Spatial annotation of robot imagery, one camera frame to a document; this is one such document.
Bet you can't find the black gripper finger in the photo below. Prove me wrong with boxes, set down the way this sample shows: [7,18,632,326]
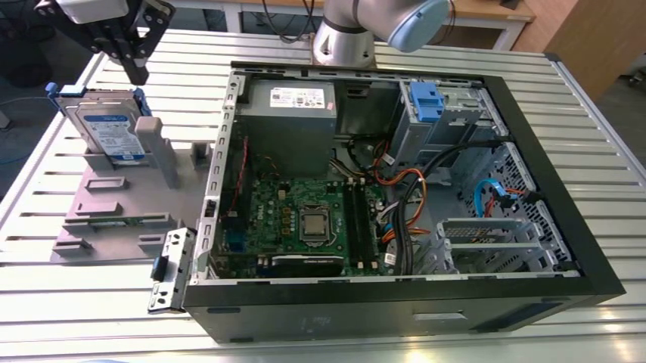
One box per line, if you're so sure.
[33,0,138,85]
[130,0,176,86]

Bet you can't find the hard disk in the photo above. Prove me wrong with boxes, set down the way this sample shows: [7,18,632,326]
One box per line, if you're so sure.
[43,82,152,166]

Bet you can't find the metal disk bay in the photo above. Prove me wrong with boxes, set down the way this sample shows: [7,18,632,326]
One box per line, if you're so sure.
[432,217,560,275]

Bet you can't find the grey power supply unit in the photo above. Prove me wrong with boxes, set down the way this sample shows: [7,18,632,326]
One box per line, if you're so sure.
[233,79,337,181]

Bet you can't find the grey parts rack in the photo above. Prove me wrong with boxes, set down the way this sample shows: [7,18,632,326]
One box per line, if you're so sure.
[47,116,216,265]

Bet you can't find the green RAM stick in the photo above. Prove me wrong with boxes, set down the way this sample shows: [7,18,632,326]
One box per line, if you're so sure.
[89,216,146,230]

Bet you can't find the metal expansion card retainer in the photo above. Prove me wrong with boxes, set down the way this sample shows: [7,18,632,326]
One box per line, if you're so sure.
[146,226,197,315]

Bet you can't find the green motherboard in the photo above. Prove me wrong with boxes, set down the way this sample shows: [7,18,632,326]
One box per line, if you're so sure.
[213,177,398,279]

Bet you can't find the silver CPU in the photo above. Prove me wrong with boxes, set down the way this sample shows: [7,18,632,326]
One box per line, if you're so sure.
[300,213,329,238]

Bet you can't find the metal drive cage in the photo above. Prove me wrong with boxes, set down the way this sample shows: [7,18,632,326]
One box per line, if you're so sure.
[390,77,508,178]

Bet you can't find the black RAM slot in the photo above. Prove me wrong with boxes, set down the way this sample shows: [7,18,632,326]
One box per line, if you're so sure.
[344,176,366,271]
[354,176,380,271]

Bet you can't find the CPU socket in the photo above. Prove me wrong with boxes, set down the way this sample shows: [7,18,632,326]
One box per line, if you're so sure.
[294,203,338,250]

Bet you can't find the black graphics card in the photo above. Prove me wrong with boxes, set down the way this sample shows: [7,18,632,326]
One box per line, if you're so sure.
[256,253,346,280]

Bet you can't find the black PC case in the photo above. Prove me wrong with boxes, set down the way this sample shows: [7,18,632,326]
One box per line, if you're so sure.
[178,58,627,345]

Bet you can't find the wooden cabinet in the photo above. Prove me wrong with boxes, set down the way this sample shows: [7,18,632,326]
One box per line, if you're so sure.
[511,0,646,101]

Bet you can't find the white camera box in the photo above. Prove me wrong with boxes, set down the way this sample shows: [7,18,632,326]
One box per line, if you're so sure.
[54,0,130,24]

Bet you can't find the red black twisted wire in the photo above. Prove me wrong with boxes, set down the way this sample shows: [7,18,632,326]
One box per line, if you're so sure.
[225,135,250,219]

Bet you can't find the thin coloured fan wires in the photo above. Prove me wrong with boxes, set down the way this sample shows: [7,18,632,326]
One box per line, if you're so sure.
[254,154,281,178]

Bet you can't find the yellow black power wires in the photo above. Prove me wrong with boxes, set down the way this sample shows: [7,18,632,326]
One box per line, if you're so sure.
[329,158,372,178]

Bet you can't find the blue plastic drive bracket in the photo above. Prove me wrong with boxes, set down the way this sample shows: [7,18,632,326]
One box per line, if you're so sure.
[408,81,445,123]

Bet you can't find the orange wire bundle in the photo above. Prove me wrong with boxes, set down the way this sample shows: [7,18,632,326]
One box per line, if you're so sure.
[372,141,432,243]

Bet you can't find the wooden desk white frame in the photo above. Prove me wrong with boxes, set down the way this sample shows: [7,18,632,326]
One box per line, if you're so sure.
[221,0,536,50]

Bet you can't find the black cable bundle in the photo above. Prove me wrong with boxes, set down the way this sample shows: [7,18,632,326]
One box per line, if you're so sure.
[390,139,511,275]

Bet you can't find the blue wire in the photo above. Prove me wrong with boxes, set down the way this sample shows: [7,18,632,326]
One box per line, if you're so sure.
[472,177,508,220]

